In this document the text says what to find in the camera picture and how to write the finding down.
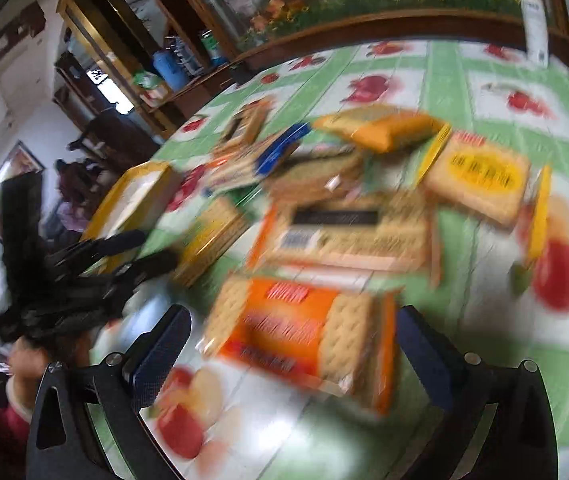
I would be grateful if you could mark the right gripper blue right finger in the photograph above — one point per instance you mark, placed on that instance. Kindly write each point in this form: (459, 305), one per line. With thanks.
(521, 442)

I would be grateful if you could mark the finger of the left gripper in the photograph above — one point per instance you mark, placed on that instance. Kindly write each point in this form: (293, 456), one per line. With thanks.
(133, 273)
(86, 253)

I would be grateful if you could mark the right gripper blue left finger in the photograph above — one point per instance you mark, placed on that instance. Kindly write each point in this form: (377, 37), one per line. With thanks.
(63, 443)

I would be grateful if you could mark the yellow white storage tray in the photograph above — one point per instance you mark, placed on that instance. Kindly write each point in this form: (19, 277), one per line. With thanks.
(136, 201)

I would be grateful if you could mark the yellow green label cracker pack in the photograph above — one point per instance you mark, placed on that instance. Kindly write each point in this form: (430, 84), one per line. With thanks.
(212, 232)

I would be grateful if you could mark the long blue end cracker pack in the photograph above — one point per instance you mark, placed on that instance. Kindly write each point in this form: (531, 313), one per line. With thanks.
(254, 164)

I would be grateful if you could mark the barcode cracker pack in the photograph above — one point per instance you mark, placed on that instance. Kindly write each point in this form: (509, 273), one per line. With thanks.
(244, 127)

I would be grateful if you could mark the orange label cracker pack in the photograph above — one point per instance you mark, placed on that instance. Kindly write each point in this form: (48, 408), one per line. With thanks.
(334, 340)

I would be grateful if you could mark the brown text cracker pack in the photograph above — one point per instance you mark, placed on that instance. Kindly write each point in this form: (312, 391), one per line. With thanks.
(392, 232)

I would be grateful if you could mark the orange yellow snack bag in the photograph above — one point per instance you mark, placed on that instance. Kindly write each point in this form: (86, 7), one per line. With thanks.
(380, 128)

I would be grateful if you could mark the operator left hand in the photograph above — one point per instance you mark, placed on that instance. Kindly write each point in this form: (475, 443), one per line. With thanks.
(28, 364)

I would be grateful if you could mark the seated person in background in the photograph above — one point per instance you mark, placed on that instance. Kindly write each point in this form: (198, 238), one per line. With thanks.
(82, 186)

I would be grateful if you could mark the dark wooden chair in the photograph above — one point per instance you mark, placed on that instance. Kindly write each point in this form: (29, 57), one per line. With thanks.
(115, 141)

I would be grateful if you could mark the green snack bag on shelf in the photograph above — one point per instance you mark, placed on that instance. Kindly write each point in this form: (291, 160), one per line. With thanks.
(147, 80)

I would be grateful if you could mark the green fruit pattern tablecloth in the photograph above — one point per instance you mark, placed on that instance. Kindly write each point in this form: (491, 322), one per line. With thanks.
(280, 432)

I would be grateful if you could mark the blue water jug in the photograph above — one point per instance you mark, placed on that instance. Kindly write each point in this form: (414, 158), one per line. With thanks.
(170, 70)

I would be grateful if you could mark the square yellow label cracker pack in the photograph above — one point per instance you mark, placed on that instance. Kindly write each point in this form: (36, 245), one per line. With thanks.
(489, 180)

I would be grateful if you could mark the white spray bottle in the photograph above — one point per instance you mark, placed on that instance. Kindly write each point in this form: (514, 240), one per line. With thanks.
(536, 33)

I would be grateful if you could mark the framed wall picture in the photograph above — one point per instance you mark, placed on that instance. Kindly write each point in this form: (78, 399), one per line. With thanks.
(19, 161)

